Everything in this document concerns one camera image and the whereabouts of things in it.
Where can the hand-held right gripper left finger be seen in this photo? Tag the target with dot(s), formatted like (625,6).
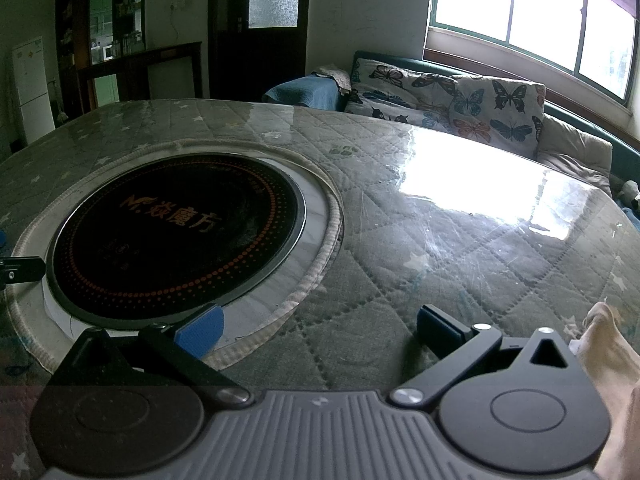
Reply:
(202,332)

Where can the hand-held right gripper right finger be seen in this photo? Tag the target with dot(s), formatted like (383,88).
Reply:
(435,329)

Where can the cream garment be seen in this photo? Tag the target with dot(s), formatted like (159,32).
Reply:
(607,340)

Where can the round black induction cooktop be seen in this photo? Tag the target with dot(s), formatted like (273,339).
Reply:
(175,240)

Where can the white refrigerator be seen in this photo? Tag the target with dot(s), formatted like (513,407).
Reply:
(32,90)

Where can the dark wooden display cabinet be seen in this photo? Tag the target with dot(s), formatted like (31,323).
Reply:
(67,85)

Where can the white microwave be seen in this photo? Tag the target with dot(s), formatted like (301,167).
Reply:
(108,53)

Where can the beige cushion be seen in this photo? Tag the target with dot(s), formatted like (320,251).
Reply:
(575,155)

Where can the butterfly print pillow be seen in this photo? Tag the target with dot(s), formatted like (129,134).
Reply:
(495,110)
(395,80)

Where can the grey soft toy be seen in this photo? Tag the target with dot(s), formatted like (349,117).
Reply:
(631,192)

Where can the teal sofa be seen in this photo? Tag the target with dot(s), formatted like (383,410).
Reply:
(627,157)

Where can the blue blanket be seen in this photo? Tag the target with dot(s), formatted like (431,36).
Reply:
(305,91)

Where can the dark door with frosted glass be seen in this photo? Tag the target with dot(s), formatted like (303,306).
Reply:
(230,70)

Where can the beige towel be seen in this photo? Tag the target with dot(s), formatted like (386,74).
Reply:
(332,75)

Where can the window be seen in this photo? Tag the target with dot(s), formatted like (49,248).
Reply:
(540,10)

